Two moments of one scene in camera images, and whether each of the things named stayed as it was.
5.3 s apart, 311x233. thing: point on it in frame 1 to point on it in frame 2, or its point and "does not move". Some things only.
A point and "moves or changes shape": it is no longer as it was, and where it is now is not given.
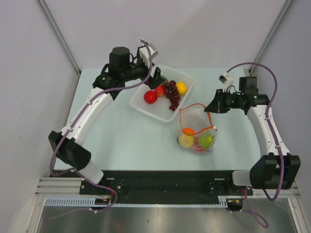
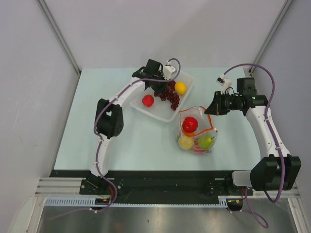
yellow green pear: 206,140 does not move
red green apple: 150,96 to 190,124
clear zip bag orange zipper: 197,133 does not move
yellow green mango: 186,141 does not move
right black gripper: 216,105 does not move
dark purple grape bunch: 172,93 moves or changes shape
